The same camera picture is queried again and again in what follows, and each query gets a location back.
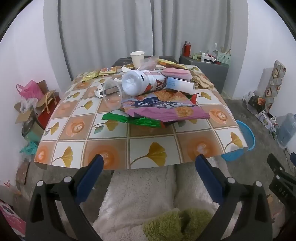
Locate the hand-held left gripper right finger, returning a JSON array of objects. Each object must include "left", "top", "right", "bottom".
[{"left": 195, "top": 154, "right": 272, "bottom": 241}]

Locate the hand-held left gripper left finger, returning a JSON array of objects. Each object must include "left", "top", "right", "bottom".
[{"left": 25, "top": 154, "right": 104, "bottom": 241}]

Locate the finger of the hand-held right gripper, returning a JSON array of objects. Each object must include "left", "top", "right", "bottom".
[{"left": 267, "top": 153, "right": 296, "bottom": 175}]

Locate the blue plastic basket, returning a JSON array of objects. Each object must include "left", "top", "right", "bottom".
[{"left": 221, "top": 120, "right": 256, "bottom": 162}]

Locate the green foil wrapper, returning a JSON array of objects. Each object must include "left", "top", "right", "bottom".
[{"left": 102, "top": 110, "right": 164, "bottom": 128}]

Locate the purple snack bag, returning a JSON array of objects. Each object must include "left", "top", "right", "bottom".
[{"left": 121, "top": 90, "right": 210, "bottom": 122}]

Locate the blue and white carton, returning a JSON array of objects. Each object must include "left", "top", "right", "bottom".
[{"left": 166, "top": 76, "right": 195, "bottom": 94}]

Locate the pink sponge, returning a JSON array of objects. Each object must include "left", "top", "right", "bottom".
[{"left": 162, "top": 67, "right": 192, "bottom": 80}]

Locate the white bottle with red cap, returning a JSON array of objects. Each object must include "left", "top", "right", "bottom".
[{"left": 121, "top": 70, "right": 168, "bottom": 96}]

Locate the blue water jug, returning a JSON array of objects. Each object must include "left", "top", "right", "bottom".
[{"left": 276, "top": 113, "right": 296, "bottom": 149}]

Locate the green fuzzy slipper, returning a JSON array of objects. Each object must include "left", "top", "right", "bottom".
[{"left": 143, "top": 207, "right": 214, "bottom": 241}]

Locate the black snack box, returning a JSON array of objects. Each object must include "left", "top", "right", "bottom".
[{"left": 246, "top": 95, "right": 266, "bottom": 114}]

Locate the teal plastic bag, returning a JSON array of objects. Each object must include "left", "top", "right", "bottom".
[{"left": 20, "top": 141, "right": 38, "bottom": 158}]

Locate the red gift bag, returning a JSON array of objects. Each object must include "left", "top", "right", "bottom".
[{"left": 37, "top": 89, "right": 61, "bottom": 130}]

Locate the clear plastic cup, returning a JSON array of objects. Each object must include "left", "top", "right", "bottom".
[{"left": 102, "top": 77, "right": 123, "bottom": 109}]

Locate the pink printed bag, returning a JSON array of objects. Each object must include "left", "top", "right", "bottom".
[{"left": 0, "top": 199, "right": 26, "bottom": 239}]

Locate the brown cardboard box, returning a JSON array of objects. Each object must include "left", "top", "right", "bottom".
[{"left": 13, "top": 80, "right": 49, "bottom": 126}]

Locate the brown paper wrapper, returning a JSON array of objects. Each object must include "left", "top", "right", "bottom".
[{"left": 191, "top": 72, "right": 214, "bottom": 90}]

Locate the yellow snack packet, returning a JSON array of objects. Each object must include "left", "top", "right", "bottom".
[{"left": 82, "top": 71, "right": 100, "bottom": 82}]

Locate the grey cabinet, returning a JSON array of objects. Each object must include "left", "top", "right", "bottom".
[{"left": 179, "top": 54, "right": 229, "bottom": 93}]

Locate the pink plastic bag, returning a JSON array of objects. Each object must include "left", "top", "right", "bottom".
[{"left": 16, "top": 80, "right": 44, "bottom": 100}]

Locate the pale green box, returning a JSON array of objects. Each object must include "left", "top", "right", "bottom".
[{"left": 216, "top": 50, "right": 232, "bottom": 65}]

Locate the dark printed board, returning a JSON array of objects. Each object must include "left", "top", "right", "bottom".
[{"left": 111, "top": 56, "right": 179, "bottom": 67}]

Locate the small white box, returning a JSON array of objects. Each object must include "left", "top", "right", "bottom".
[{"left": 157, "top": 58, "right": 176, "bottom": 66}]

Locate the white paper cup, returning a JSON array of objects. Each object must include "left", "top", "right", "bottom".
[{"left": 130, "top": 51, "right": 145, "bottom": 67}]

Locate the clear plastic bag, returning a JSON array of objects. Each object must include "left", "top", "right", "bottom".
[{"left": 139, "top": 56, "right": 160, "bottom": 71}]

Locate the grey curtain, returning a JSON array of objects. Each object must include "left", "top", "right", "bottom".
[{"left": 43, "top": 0, "right": 248, "bottom": 81}]

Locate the black hoop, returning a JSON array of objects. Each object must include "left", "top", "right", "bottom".
[{"left": 58, "top": 0, "right": 74, "bottom": 80}]

